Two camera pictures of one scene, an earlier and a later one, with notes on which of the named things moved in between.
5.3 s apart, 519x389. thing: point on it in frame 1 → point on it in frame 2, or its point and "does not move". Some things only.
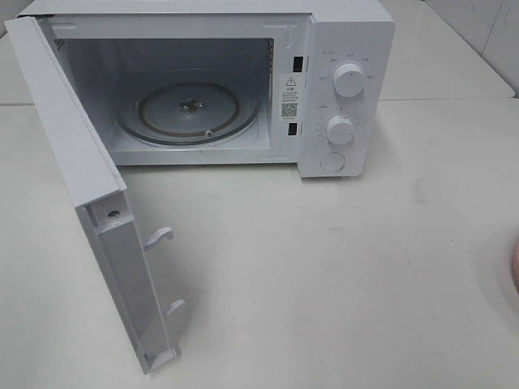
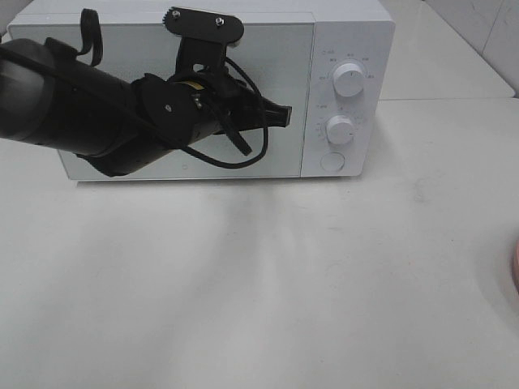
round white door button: x=333 y=162 does not move
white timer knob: x=340 y=130 does not move
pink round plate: x=516 y=267 does not move
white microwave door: x=100 y=194 → x=273 y=47
